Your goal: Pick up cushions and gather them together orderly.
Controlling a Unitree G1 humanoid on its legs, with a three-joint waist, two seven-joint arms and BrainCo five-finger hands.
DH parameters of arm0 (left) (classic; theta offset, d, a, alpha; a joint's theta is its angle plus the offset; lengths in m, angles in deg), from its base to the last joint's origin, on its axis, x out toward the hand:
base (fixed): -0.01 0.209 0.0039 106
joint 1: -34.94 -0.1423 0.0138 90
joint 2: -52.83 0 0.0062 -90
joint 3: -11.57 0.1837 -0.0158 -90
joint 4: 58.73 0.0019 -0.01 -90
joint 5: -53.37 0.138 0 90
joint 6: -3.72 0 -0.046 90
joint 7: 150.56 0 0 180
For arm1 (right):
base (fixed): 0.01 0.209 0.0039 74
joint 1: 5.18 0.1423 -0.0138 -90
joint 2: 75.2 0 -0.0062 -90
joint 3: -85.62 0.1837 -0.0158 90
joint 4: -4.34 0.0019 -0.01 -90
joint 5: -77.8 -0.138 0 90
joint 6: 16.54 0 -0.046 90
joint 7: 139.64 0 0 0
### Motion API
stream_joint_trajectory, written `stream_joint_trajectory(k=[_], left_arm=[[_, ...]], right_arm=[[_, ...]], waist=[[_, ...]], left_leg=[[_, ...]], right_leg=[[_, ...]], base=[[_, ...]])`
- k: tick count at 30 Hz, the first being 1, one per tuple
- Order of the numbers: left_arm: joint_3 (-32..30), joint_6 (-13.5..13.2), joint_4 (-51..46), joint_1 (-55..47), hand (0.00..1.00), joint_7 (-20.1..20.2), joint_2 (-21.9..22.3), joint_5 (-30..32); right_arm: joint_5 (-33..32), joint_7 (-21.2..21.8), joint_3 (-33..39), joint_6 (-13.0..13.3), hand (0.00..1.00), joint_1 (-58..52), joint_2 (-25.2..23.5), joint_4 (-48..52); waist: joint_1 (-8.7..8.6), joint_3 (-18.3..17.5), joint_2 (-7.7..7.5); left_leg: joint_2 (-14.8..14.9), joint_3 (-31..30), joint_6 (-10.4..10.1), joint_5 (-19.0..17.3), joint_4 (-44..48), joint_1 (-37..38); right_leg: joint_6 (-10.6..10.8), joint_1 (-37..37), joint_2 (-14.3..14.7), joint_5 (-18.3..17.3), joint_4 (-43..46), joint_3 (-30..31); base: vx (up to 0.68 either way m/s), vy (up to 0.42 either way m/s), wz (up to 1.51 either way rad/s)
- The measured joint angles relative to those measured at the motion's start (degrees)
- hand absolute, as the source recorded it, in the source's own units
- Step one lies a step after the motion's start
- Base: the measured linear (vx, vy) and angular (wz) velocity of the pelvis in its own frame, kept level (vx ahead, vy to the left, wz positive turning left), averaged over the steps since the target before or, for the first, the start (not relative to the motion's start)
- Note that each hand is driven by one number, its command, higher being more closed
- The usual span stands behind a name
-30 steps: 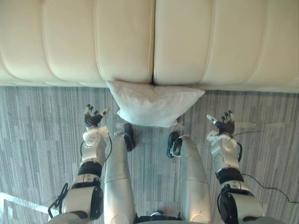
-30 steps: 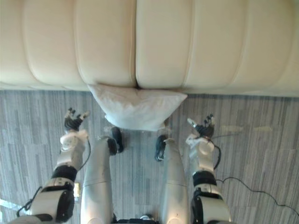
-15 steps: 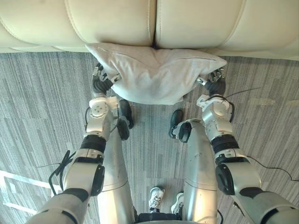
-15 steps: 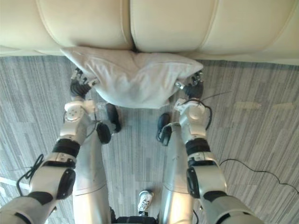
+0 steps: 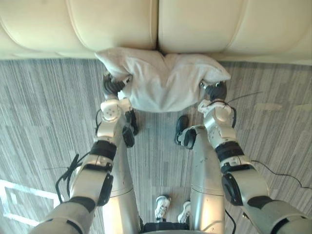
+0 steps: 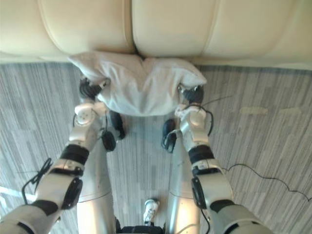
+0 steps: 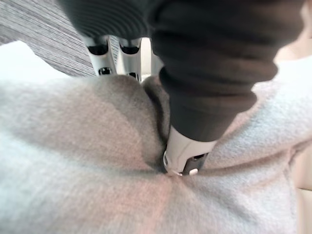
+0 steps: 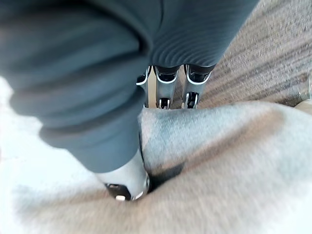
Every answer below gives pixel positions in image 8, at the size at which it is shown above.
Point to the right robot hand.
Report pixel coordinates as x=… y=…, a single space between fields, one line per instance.
x=80 y=73

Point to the clear glass object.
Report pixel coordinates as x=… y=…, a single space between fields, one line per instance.
x=306 y=91

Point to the beige and grey fuzzy cushion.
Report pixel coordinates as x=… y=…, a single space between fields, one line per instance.
x=207 y=170

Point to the brown woven carpet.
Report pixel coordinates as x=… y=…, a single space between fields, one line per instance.
x=265 y=56

